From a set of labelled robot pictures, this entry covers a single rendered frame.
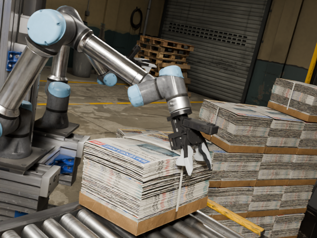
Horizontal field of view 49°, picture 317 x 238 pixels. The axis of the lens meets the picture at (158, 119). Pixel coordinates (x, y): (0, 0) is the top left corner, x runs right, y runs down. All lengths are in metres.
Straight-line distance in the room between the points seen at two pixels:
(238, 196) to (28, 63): 1.55
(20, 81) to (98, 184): 0.45
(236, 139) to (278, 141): 0.34
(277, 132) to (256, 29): 7.18
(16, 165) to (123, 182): 0.54
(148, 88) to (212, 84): 8.74
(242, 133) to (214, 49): 7.87
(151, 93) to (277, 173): 1.50
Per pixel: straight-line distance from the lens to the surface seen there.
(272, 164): 2.42
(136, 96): 1.17
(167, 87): 1.14
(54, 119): 1.98
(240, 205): 2.39
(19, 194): 1.60
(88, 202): 1.24
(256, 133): 2.23
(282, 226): 2.80
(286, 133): 2.40
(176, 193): 1.19
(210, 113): 2.29
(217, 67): 9.87
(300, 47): 8.97
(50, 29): 1.23
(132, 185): 1.07
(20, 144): 1.55
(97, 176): 1.19
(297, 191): 2.72
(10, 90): 1.34
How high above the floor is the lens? 1.42
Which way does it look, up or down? 13 degrees down
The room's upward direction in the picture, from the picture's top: 12 degrees clockwise
